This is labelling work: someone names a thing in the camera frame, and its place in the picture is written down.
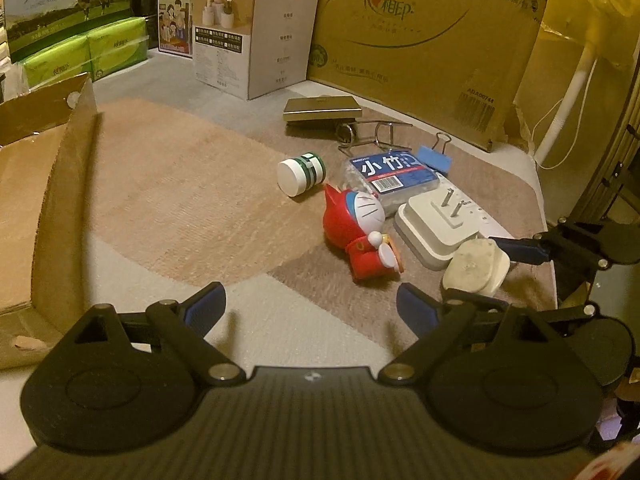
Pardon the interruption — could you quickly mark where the white product carton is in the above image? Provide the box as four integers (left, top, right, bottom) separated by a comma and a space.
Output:
192, 0, 319, 101

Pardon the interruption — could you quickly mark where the white green round jar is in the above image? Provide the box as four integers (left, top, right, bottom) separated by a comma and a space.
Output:
277, 152, 326, 197

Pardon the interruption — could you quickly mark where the green tissue pack right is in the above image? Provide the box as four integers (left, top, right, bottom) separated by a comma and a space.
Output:
87, 16, 149, 80

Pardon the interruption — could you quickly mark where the open cardboard tray box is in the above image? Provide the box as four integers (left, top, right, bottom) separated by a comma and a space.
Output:
1, 74, 99, 370

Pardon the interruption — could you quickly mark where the blue binder clip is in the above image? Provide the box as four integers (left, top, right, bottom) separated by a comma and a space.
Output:
416, 131, 452, 177

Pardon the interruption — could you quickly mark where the green tissue pack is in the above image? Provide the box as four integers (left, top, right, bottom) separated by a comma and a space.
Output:
22, 35, 91, 90
87, 16, 149, 80

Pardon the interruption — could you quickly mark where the green tissue pack left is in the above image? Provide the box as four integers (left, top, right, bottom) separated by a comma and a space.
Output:
22, 35, 91, 90

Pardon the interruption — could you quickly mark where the large brown cardboard box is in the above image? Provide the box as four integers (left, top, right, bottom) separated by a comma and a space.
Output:
308, 0, 547, 151

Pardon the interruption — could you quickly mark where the white power adapter plug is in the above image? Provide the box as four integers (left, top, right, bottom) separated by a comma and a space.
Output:
394, 184, 512, 271

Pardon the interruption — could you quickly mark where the blue dental floss pack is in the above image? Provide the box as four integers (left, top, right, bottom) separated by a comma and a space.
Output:
340, 150, 439, 218

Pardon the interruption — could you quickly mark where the chrome wire holder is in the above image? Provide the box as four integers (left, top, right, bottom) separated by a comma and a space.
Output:
334, 119, 410, 156

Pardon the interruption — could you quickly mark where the milk carton cow picture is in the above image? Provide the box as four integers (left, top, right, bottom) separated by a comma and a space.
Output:
2, 0, 134, 64

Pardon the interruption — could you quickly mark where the blue milk carton box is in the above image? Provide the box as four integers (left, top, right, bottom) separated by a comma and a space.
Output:
157, 0, 193, 58

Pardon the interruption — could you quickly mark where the gold flat box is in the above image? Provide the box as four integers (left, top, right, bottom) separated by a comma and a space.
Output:
283, 96, 362, 122

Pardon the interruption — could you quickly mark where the white power cable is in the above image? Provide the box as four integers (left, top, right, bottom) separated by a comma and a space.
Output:
529, 56, 601, 172

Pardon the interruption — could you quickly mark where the white round plug adapter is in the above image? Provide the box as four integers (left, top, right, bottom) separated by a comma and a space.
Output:
442, 238, 511, 297

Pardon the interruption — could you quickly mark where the red Doraemon figurine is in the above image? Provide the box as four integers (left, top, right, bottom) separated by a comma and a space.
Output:
322, 184, 404, 282

